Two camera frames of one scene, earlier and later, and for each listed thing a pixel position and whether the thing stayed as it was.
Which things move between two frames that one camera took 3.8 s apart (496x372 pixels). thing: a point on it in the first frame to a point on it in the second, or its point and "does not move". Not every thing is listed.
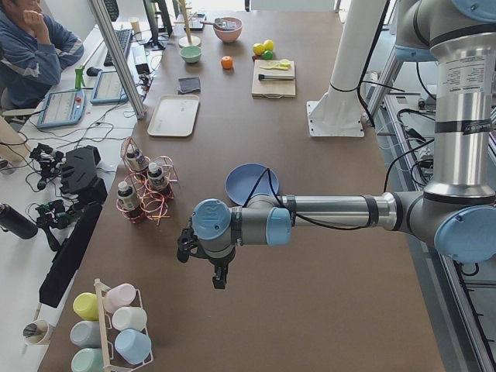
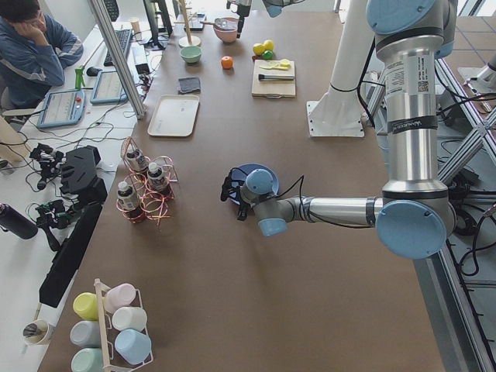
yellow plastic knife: (281, 67) does not move
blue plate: (248, 179) does not move
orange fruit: (226, 62) does not move
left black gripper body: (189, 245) to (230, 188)
